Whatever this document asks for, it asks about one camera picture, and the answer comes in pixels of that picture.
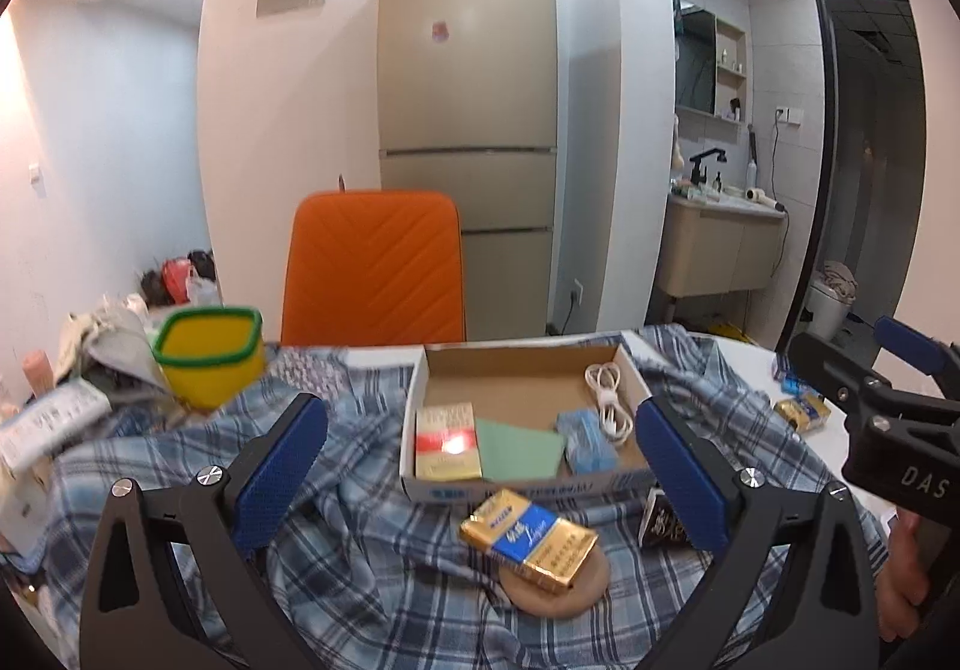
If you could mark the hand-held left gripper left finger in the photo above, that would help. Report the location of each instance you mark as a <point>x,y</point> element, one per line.
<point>277,475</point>

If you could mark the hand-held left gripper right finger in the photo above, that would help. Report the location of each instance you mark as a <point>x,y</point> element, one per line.
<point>686,482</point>

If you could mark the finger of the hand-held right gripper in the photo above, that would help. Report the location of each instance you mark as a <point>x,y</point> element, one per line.
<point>832,370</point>
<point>911,340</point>

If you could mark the black patterned packet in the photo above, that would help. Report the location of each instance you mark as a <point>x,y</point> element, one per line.
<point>660,527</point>

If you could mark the blue face mask pack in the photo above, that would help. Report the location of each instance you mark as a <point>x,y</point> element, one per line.
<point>585,441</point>

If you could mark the round tan wooden coaster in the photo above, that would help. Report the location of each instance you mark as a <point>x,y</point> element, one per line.
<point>577,595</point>

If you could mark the red cigarette pack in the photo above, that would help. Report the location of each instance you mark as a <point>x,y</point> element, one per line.
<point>442,460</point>

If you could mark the blue gold cigarette pack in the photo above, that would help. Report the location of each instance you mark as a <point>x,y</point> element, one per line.
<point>525,539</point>

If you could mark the green pad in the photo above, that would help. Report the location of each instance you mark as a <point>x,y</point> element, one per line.
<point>517,452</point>

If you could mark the cardboard box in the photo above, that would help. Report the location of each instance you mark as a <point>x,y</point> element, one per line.
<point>517,385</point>

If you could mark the person's right hand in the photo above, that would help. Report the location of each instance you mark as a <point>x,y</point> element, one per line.
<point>904,580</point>

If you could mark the dark blue small box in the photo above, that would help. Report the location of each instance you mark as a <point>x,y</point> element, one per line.
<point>795,383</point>

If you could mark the gold small packet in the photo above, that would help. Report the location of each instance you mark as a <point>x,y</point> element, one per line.
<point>802,413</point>

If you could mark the white toilet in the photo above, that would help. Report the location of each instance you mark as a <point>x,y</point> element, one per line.
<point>825,310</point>

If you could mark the pink sequined cloth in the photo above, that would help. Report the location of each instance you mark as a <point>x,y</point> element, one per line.
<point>319,374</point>

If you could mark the blue plaid cloth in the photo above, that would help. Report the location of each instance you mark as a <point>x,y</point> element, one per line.
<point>360,550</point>

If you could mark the yellow bin green rim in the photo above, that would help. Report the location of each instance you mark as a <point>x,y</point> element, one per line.
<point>210,370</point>

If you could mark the beige vanity cabinet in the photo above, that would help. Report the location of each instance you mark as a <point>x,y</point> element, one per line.
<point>720,250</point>

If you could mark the white hair dryer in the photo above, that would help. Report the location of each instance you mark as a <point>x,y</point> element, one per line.
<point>757,195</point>

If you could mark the pile of clothes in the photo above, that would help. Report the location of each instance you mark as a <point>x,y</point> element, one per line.
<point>112,347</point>

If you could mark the red plastic bag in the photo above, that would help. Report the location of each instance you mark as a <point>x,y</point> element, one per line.
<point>176,278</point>

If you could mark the upright grey brush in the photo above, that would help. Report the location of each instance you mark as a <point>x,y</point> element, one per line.
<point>751,156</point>

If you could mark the white tissue packet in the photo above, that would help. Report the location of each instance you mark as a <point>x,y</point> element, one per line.
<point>52,422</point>

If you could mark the orange chair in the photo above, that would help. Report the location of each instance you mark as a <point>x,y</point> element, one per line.
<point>375,265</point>

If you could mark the black faucet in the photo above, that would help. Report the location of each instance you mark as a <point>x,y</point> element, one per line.
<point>701,164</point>

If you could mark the mirror cabinet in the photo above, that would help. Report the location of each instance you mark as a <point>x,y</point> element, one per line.
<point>696,63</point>

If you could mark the beige refrigerator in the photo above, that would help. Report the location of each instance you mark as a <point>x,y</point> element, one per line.
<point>465,78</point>

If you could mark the pink fridge sticker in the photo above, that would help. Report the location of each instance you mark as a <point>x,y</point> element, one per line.
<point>441,31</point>

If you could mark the black door frame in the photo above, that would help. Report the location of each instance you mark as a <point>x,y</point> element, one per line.
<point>825,153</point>

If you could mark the low white wall socket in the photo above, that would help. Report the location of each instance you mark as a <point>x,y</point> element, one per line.
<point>577,289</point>

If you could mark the wooden wall niche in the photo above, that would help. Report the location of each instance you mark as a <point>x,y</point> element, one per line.
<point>731,70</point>

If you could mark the white light switch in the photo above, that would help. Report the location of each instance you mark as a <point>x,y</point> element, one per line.
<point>37,179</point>

